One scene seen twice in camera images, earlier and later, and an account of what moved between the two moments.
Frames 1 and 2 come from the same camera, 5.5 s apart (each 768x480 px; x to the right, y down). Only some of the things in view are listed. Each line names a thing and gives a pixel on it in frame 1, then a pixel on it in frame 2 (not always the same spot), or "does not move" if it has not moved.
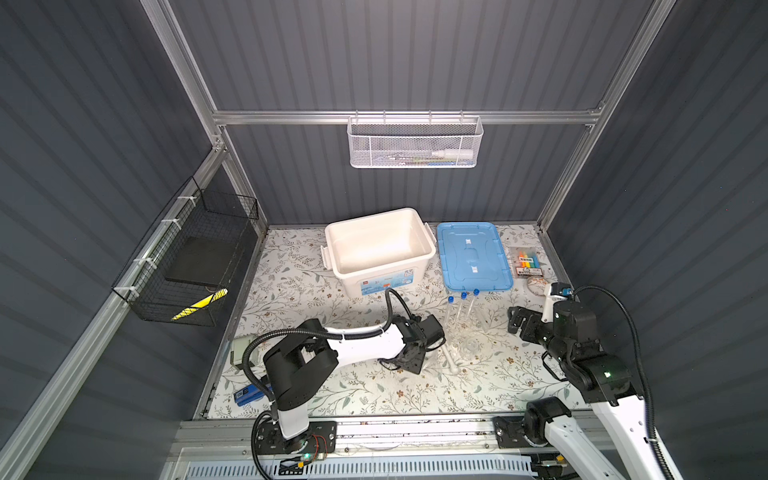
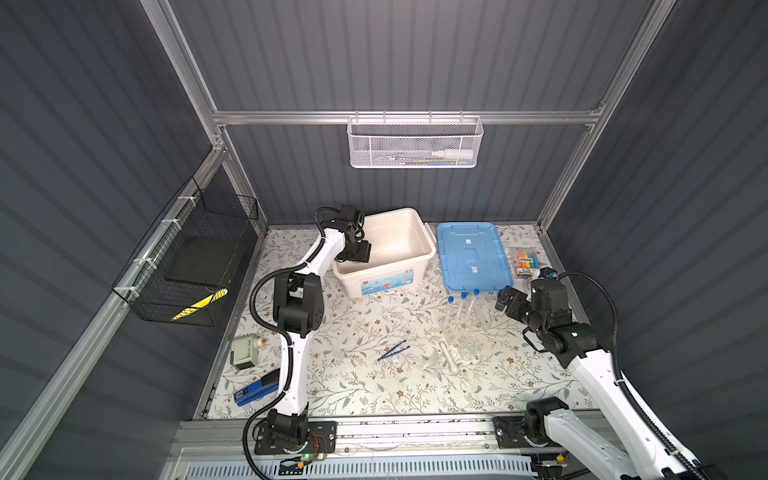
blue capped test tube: [463, 297] does not move
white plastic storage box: [372, 252] does not move
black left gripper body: [416, 364] → [358, 252]
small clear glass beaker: [471, 346] does not move
